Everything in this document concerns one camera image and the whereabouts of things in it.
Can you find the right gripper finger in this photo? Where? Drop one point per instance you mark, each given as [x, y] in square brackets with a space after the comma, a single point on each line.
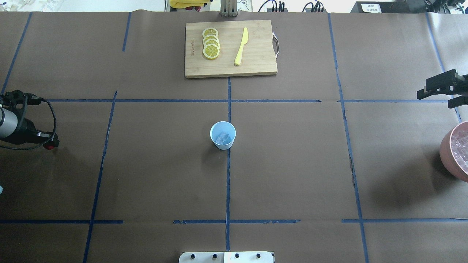
[458, 101]
[443, 83]

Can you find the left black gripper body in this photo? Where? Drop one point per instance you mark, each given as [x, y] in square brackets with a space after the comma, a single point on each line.
[25, 129]

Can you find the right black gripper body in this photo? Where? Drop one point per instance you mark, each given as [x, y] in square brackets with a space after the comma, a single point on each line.
[438, 87]

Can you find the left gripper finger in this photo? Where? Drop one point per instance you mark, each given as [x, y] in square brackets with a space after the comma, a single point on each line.
[50, 146]
[46, 136]

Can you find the red crochet strawberry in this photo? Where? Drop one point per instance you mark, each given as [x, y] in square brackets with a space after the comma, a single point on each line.
[54, 142]

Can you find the clear ice cube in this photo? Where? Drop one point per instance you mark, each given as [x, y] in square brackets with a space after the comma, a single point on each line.
[220, 142]
[223, 137]

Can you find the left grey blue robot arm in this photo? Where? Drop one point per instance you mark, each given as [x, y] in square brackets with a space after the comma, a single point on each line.
[16, 129]

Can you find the pile of clear ice cubes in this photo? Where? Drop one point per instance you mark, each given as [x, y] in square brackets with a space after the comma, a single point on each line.
[459, 148]

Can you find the light blue plastic cup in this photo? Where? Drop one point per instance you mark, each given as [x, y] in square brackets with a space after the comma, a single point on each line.
[223, 127]

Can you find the pink bowl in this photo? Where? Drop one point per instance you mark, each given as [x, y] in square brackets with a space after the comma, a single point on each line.
[447, 157]

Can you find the lemon slice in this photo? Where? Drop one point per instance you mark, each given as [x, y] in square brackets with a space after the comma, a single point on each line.
[210, 31]
[211, 52]
[211, 44]
[209, 37]

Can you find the yellow bag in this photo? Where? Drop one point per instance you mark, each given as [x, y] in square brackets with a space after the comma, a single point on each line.
[183, 4]

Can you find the bamboo cutting board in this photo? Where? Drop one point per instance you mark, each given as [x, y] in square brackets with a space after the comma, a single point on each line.
[259, 57]

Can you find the yellow plastic knife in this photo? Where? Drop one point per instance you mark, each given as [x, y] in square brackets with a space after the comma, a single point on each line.
[244, 41]

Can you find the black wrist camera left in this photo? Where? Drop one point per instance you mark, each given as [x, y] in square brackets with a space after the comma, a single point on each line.
[17, 99]

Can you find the aluminium frame post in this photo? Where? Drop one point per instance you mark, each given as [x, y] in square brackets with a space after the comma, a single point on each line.
[228, 8]

